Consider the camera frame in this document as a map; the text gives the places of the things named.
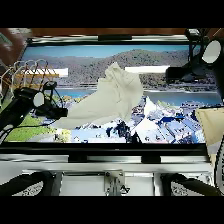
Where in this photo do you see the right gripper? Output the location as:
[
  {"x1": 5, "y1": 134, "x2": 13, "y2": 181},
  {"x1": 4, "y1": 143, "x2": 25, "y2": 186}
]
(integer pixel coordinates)
[{"x1": 165, "y1": 66, "x2": 193, "y2": 84}]

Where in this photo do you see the white shirt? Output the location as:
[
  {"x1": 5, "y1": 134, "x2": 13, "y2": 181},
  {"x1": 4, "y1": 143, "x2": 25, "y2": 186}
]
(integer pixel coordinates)
[{"x1": 49, "y1": 62, "x2": 145, "y2": 130}]

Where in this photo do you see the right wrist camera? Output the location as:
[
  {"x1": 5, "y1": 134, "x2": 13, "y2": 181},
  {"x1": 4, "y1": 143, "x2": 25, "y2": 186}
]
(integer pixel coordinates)
[{"x1": 184, "y1": 28, "x2": 203, "y2": 66}]

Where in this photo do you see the black cable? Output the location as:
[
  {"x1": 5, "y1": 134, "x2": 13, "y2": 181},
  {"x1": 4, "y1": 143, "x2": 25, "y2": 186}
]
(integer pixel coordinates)
[{"x1": 0, "y1": 85, "x2": 65, "y2": 142}]

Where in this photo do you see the silver frame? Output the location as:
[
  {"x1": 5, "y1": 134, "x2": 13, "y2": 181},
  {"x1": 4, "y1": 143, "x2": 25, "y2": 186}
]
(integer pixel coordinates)
[{"x1": 0, "y1": 34, "x2": 224, "y2": 197}]

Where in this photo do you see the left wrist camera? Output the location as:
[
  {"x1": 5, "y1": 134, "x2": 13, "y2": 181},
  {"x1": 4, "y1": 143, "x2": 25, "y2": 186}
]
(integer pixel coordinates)
[{"x1": 42, "y1": 80, "x2": 58, "y2": 103}]

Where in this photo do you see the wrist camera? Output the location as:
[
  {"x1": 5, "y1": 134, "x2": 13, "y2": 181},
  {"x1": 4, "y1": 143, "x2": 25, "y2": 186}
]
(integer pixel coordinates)
[
  {"x1": 184, "y1": 28, "x2": 203, "y2": 66},
  {"x1": 42, "y1": 80, "x2": 58, "y2": 103}
]

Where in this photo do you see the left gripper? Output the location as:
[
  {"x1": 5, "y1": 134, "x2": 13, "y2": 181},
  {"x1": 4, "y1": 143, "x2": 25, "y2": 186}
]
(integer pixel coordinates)
[{"x1": 41, "y1": 99, "x2": 70, "y2": 121}]

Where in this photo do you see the beige garment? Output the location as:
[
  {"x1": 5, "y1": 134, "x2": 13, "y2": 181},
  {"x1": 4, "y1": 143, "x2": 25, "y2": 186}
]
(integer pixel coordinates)
[{"x1": 194, "y1": 107, "x2": 224, "y2": 168}]

